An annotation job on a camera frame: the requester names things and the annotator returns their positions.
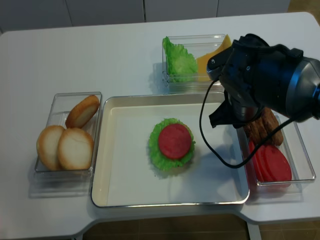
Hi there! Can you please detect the tomato slice middle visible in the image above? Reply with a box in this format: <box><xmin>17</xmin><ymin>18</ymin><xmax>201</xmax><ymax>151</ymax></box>
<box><xmin>256</xmin><ymin>145</ymin><xmax>273</xmax><ymax>182</ymax></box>

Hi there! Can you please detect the yellow cheese slice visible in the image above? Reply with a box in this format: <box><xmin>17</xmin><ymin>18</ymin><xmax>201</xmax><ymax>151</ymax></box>
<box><xmin>196</xmin><ymin>34</ymin><xmax>232</xmax><ymax>82</ymax></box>

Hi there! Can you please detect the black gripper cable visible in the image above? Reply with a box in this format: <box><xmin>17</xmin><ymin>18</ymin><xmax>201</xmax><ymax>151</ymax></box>
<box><xmin>199</xmin><ymin>79</ymin><xmax>296</xmax><ymax>168</ymax></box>

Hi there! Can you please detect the clear bun container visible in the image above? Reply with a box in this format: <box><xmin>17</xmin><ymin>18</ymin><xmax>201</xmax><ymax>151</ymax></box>
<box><xmin>34</xmin><ymin>91</ymin><xmax>103</xmax><ymax>183</ymax></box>

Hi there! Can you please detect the tomato slice right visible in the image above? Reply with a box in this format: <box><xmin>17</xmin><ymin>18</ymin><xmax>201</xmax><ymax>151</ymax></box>
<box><xmin>263</xmin><ymin>145</ymin><xmax>292</xmax><ymax>182</ymax></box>

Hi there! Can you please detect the bun half front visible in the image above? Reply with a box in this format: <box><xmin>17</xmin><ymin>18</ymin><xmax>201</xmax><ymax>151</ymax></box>
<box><xmin>57</xmin><ymin>128</ymin><xmax>94</xmax><ymax>170</ymax></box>

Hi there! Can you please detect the brown meat patty middle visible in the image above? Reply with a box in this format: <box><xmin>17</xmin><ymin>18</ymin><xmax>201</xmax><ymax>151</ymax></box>
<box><xmin>250</xmin><ymin>114</ymin><xmax>268</xmax><ymax>145</ymax></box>

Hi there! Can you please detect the brown meat patty left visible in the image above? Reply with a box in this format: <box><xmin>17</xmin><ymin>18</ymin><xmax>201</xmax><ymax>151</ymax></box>
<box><xmin>243</xmin><ymin>122</ymin><xmax>261</xmax><ymax>145</ymax></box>

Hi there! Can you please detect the clear patty tomato container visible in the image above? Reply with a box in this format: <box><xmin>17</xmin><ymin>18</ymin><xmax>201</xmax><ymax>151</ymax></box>
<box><xmin>245</xmin><ymin>122</ymin><xmax>316</xmax><ymax>192</ymax></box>

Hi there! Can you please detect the tomato slice on burger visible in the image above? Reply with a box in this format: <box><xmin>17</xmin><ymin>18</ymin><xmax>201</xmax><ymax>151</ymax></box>
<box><xmin>157</xmin><ymin>123</ymin><xmax>192</xmax><ymax>160</ymax></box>

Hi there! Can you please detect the clear lettuce cheese container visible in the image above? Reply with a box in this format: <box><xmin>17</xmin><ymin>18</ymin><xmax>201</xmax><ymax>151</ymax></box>
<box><xmin>162</xmin><ymin>34</ymin><xmax>226</xmax><ymax>93</ymax></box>

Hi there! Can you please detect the bun half far left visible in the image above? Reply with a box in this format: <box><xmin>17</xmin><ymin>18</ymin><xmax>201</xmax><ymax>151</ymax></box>
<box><xmin>36</xmin><ymin>125</ymin><xmax>65</xmax><ymax>171</ymax></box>

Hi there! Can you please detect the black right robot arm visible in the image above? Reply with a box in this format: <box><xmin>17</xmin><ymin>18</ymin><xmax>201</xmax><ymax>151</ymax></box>
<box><xmin>206</xmin><ymin>33</ymin><xmax>320</xmax><ymax>128</ymax></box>

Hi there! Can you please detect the brown meat patty right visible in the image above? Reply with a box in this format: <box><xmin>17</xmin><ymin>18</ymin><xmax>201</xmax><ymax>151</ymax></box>
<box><xmin>261</xmin><ymin>107</ymin><xmax>284</xmax><ymax>146</ymax></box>

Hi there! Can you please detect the lettuce leaf on burger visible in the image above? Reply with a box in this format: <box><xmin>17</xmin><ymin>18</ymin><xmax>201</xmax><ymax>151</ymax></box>
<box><xmin>148</xmin><ymin>118</ymin><xmax>196</xmax><ymax>171</ymax></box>

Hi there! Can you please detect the brown meat patty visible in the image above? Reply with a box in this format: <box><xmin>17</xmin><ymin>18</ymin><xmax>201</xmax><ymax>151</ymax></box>
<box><xmin>243</xmin><ymin>122</ymin><xmax>261</xmax><ymax>145</ymax></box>
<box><xmin>250</xmin><ymin>114</ymin><xmax>268</xmax><ymax>145</ymax></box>
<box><xmin>261</xmin><ymin>107</ymin><xmax>284</xmax><ymax>146</ymax></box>

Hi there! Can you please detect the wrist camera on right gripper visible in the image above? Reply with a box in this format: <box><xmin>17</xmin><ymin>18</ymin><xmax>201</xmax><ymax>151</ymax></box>
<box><xmin>206</xmin><ymin>47</ymin><xmax>232</xmax><ymax>81</ymax></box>

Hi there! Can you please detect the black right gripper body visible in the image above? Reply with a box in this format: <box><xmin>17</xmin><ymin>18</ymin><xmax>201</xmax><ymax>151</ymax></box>
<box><xmin>209</xmin><ymin>33</ymin><xmax>269</xmax><ymax>128</ymax></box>

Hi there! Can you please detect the green lettuce leaf in container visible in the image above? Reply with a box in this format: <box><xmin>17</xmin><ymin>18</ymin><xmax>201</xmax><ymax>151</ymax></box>
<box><xmin>162</xmin><ymin>36</ymin><xmax>198</xmax><ymax>83</ymax></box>

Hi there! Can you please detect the tomato slice left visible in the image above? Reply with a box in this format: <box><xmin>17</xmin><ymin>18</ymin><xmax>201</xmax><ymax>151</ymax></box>
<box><xmin>249</xmin><ymin>141</ymin><xmax>264</xmax><ymax>182</ymax></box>

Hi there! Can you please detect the white metal serving tray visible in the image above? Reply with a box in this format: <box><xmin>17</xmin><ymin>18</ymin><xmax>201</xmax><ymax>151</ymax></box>
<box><xmin>91</xmin><ymin>92</ymin><xmax>250</xmax><ymax>208</ymax></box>

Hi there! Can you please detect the upright bun half back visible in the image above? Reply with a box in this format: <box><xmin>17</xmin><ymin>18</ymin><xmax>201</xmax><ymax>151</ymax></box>
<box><xmin>65</xmin><ymin>95</ymin><xmax>100</xmax><ymax>129</ymax></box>

